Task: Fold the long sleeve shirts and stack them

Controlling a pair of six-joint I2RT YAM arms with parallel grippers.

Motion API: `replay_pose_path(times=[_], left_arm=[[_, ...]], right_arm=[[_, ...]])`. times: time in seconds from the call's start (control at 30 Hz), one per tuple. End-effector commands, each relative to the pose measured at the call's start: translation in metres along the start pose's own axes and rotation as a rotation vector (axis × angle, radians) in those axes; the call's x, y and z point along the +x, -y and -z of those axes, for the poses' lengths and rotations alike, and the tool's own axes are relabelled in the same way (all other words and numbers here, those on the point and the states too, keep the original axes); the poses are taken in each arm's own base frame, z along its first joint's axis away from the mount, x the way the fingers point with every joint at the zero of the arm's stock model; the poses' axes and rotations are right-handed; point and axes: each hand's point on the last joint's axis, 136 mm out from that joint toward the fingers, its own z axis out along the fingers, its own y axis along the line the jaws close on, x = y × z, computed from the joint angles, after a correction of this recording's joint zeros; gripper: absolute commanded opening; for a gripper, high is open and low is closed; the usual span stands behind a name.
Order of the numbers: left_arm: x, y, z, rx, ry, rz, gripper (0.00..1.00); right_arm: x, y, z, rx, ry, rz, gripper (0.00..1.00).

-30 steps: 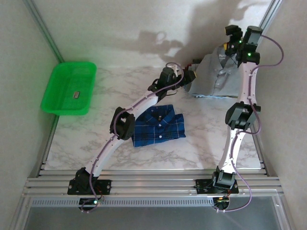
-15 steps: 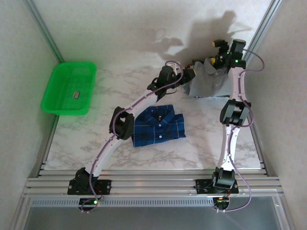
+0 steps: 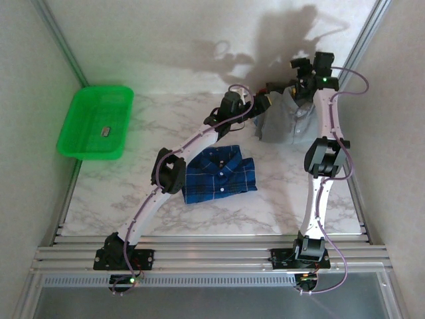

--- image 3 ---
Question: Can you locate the grey shirt with label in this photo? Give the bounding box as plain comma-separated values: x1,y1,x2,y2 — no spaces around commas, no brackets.
254,86,322,146

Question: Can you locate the blue plaid long sleeve shirt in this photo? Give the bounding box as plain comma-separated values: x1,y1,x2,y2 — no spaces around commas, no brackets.
181,144,259,205

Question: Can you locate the dark olive folded shirt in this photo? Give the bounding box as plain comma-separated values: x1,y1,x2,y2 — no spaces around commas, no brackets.
265,81,288,96

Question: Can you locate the green plastic basket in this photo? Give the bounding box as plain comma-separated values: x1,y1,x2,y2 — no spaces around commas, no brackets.
56,85,135,161

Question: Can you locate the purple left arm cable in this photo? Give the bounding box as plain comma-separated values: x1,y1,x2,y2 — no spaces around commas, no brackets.
111,84,256,296

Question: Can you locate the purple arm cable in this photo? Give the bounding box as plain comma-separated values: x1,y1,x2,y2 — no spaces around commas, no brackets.
111,84,256,296
298,66,370,295

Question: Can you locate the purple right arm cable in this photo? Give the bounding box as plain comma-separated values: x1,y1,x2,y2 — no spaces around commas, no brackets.
298,66,370,295

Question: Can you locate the aluminium corner post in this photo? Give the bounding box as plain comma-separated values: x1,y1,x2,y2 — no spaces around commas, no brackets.
333,0,392,92
31,0,89,88

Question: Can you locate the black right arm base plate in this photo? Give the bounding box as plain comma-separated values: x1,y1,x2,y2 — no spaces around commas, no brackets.
269,247,331,270

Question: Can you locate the aluminium rail frame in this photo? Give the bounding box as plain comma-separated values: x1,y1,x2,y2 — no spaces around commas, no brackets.
31,234,391,275

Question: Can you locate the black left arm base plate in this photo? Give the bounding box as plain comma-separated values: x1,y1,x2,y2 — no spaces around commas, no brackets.
92,249,156,270

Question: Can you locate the grey slotted cable duct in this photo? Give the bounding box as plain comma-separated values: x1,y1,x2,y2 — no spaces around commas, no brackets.
42,274,296,288

